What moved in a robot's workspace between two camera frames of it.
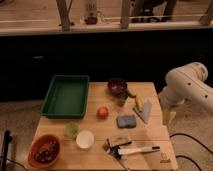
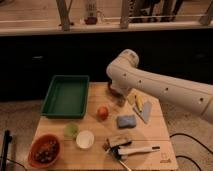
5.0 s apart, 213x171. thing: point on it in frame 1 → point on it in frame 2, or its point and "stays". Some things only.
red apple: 102,113 stays
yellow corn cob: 140,103 stays
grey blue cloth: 147,110 stays
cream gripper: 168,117 → 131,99
